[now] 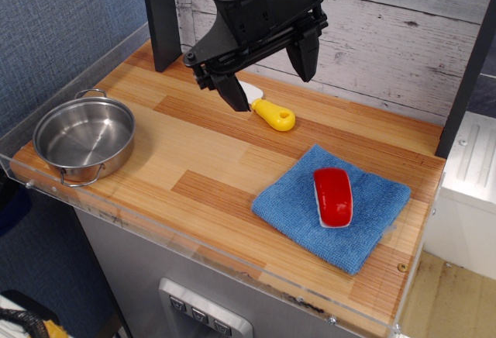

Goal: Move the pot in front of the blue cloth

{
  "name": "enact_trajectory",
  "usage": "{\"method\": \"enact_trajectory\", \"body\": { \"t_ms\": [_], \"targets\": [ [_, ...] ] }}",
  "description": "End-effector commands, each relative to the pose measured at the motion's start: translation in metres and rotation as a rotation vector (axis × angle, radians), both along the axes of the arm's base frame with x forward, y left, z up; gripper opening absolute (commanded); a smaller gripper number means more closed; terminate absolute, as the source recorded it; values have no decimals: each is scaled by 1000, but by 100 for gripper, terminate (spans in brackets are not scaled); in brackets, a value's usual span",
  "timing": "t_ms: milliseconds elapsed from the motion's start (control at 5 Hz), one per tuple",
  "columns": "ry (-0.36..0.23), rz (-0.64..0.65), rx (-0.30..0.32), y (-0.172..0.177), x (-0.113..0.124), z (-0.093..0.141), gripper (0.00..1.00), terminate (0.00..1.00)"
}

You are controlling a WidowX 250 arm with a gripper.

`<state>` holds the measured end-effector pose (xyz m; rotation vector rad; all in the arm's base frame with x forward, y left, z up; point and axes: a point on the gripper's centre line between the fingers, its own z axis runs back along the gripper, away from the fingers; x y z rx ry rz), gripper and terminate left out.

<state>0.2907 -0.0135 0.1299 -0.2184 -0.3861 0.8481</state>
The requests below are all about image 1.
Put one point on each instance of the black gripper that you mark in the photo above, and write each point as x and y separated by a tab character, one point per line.
248	31

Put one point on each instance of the blue folded cloth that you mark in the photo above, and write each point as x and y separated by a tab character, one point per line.
289	205

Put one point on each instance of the white side cabinet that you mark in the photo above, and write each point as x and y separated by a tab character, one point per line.
461	228

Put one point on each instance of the red toy sushi piece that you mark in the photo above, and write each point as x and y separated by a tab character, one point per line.
333	195

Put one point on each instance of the dark left vertical post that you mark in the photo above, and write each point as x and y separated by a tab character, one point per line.
164	32

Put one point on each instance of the stainless steel pot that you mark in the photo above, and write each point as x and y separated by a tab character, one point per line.
86	138

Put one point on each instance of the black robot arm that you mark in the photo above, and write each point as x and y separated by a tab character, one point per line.
247	31

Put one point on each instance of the dark vertical post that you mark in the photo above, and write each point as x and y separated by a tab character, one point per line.
467	85
164	32

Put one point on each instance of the silver toy fridge cabinet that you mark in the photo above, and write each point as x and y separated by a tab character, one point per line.
135	252

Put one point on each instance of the clear acrylic guard rail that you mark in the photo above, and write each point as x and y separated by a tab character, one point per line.
180	208

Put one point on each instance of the dark right vertical post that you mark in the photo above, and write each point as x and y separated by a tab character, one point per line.
467	85

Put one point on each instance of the silver dispenser button panel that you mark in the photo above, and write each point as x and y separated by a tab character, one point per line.
190	314

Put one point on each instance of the yellow handled toy knife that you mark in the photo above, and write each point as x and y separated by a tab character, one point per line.
276	116

